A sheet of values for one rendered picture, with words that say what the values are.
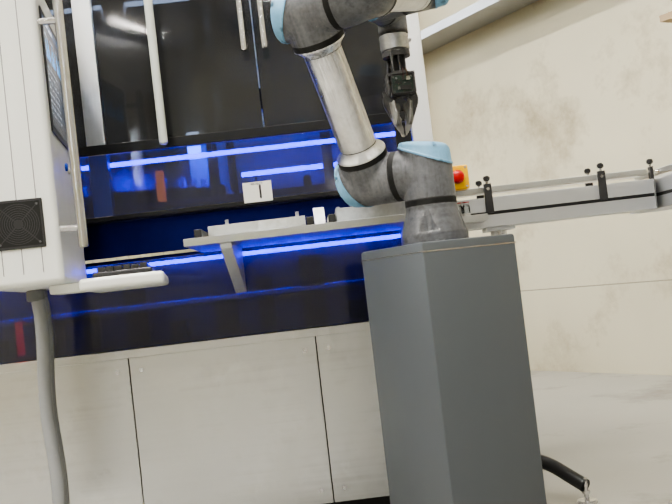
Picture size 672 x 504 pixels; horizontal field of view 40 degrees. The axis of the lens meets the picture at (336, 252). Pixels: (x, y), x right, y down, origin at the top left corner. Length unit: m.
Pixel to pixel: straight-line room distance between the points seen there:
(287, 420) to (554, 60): 3.77
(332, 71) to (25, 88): 0.76
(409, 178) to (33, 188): 0.88
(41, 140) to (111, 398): 0.86
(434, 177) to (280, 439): 1.05
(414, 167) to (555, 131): 3.97
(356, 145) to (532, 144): 4.13
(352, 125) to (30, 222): 0.79
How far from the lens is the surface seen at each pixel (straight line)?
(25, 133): 2.32
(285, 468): 2.79
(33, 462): 2.90
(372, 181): 2.10
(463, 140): 6.70
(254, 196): 2.75
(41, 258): 2.29
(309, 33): 1.97
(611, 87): 5.68
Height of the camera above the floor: 0.73
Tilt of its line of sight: 2 degrees up
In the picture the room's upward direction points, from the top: 7 degrees counter-clockwise
